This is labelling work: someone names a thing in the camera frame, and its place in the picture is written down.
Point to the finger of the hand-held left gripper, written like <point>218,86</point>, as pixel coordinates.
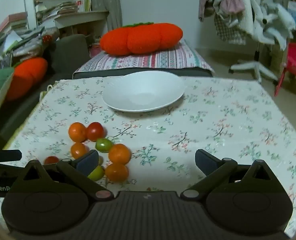
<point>5,155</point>

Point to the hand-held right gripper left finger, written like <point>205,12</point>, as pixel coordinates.
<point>89,160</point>

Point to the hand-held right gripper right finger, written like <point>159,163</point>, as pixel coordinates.
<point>205,161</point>

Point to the pale yellow cherry tomato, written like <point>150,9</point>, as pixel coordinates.
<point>101,160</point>

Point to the orange cherry tomato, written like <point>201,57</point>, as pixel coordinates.
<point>77,131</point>
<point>78,150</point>
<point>119,154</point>
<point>116,172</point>

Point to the green cherry tomato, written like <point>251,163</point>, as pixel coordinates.
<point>97,173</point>
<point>103,145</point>

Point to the red cherry tomato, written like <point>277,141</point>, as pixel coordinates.
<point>51,160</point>
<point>95,131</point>

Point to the white ribbed plate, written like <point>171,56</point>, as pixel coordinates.
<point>143,92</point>

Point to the floral tablecloth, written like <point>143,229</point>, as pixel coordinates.
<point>213,120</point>

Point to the small orange persimmon plush cushion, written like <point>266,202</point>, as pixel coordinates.
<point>28,75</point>

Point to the grey sofa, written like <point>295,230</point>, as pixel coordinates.
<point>68,52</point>

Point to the striped patterned cushion cover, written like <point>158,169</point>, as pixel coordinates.
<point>150,60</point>

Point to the pile of papers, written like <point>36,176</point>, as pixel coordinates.
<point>25,40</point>

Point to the red spotted toy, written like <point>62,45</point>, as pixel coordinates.
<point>47,38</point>

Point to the large orange persimmon plush cushion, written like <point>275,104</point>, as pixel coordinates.
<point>138,40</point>

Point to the checkered cloth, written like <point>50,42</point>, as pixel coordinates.
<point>228,31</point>

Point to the stack of books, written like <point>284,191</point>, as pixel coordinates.
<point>13,21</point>

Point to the red plastic chair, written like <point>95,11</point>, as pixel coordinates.
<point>295,57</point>

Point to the white bookshelf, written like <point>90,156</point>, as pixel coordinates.
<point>88,17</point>

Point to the stack of magazines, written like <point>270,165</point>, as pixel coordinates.
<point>63,7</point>

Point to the grey curtain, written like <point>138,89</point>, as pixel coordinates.
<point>113,5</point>

